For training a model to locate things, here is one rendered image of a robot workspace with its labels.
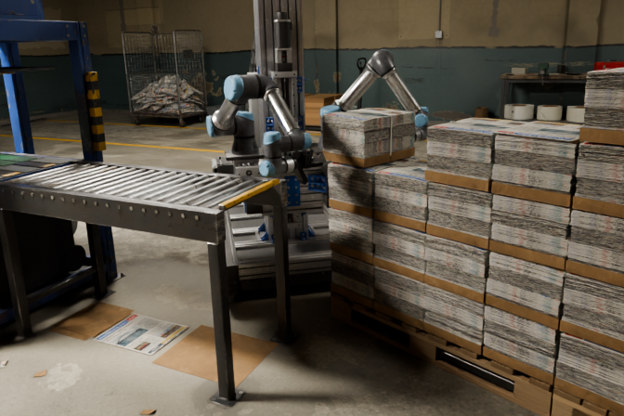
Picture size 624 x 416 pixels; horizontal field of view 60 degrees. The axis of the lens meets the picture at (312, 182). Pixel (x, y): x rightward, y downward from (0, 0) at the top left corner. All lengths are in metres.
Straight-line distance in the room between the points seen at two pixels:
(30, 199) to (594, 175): 2.29
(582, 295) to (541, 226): 0.27
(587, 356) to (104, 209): 1.92
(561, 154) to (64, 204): 1.99
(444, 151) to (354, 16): 7.45
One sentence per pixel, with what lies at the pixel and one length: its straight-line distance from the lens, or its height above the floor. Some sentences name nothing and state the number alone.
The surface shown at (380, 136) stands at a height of 0.97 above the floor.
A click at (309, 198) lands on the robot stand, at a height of 0.54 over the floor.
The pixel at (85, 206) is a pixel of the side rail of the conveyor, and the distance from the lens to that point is 2.47.
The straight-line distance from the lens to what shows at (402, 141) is 2.69.
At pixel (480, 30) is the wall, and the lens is 9.00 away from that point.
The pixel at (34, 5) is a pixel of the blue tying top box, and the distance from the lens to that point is 3.34.
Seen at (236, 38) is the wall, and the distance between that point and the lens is 10.65.
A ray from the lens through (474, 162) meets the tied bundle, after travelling 2.15.
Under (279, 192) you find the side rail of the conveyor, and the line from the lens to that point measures 2.44.
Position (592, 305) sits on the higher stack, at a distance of 2.10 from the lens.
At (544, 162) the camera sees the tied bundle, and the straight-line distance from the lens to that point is 2.03.
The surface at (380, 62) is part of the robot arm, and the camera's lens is 3.00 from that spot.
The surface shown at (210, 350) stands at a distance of 2.71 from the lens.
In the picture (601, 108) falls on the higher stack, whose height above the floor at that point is 1.18.
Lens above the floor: 1.39
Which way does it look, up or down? 14 degrees down
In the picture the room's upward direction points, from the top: 1 degrees counter-clockwise
